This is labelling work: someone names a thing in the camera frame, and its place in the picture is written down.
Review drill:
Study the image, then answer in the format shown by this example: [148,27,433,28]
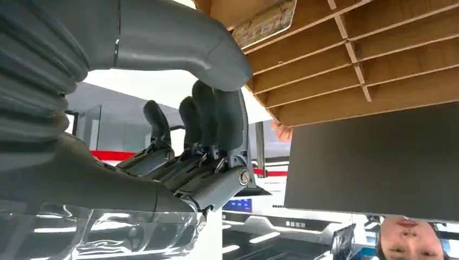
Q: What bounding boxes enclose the wooden card box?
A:
[194,0,459,128]

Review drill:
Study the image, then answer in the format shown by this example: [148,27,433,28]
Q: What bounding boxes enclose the dark grey laptop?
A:
[284,102,459,222]

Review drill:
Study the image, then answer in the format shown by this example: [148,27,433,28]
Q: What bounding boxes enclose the person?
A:
[373,216,451,260]

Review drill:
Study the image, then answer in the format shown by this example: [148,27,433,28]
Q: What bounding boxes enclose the clear plastic hand plate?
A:
[0,200,208,260]

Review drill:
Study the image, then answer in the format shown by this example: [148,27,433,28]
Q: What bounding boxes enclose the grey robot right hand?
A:
[0,0,253,217]

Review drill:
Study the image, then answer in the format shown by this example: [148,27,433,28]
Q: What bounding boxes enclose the person's left hand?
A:
[270,121,294,144]

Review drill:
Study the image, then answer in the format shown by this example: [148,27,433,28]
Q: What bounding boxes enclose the blue display screen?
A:
[221,198,253,213]

